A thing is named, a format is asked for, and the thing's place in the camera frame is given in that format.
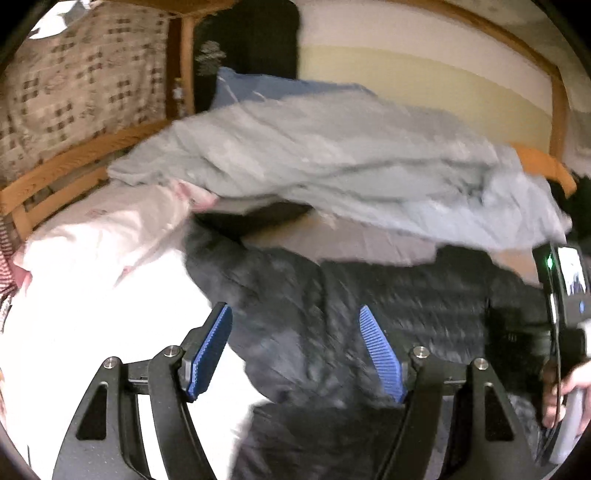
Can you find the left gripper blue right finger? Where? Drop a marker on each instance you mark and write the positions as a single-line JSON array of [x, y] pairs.
[[389, 368]]

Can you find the blue pillow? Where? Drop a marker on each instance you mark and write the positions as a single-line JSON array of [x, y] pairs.
[[232, 87]]

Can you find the black puffer down jacket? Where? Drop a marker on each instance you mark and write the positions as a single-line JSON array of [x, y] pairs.
[[375, 371]]

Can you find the patterned beige curtain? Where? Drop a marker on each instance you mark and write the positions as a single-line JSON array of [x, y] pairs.
[[104, 73]]

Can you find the pink floral pillow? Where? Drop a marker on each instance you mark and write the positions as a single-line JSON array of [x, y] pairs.
[[107, 235]]

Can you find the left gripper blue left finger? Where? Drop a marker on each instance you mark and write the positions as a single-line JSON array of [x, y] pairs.
[[202, 348]]

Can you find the wooden bed frame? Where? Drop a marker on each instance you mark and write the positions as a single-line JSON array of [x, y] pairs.
[[64, 178]]

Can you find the black hanging garment bag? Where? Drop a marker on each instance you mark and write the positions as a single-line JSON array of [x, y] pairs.
[[251, 37]]

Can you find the person's right hand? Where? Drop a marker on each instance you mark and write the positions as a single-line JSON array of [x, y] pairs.
[[552, 408]]

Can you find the light blue grey duvet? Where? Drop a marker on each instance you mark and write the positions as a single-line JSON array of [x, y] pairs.
[[358, 156]]

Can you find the orange pillow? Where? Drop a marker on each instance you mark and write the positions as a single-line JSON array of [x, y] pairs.
[[536, 162]]

